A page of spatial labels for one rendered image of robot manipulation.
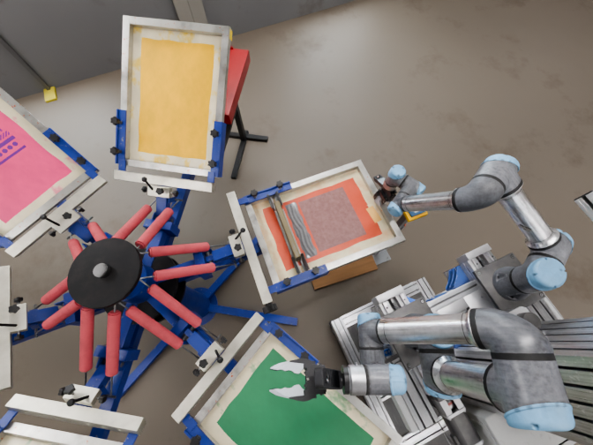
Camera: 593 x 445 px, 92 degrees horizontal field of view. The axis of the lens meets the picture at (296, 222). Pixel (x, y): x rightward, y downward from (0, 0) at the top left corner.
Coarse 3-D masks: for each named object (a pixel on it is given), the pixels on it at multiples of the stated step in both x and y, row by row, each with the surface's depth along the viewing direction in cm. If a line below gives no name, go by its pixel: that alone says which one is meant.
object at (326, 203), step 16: (320, 192) 180; (336, 192) 180; (352, 192) 180; (272, 208) 176; (304, 208) 176; (320, 208) 176; (336, 208) 176; (352, 208) 175; (272, 224) 172; (304, 224) 172
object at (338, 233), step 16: (320, 224) 172; (336, 224) 172; (352, 224) 171; (368, 224) 171; (320, 240) 168; (336, 240) 168; (352, 240) 168; (288, 256) 165; (304, 256) 164; (320, 256) 164
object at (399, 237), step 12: (336, 168) 182; (348, 168) 182; (360, 168) 182; (300, 180) 179; (312, 180) 179; (288, 192) 180; (372, 192) 175; (252, 204) 176; (384, 204) 172; (252, 216) 170; (384, 216) 172; (396, 228) 167; (264, 240) 165; (396, 240) 164; (264, 252) 162; (360, 252) 161; (372, 252) 161; (336, 264) 159; (276, 276) 157
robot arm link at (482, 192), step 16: (400, 192) 140; (448, 192) 113; (464, 192) 106; (480, 192) 102; (496, 192) 101; (400, 208) 136; (416, 208) 128; (432, 208) 120; (448, 208) 114; (464, 208) 107; (480, 208) 106
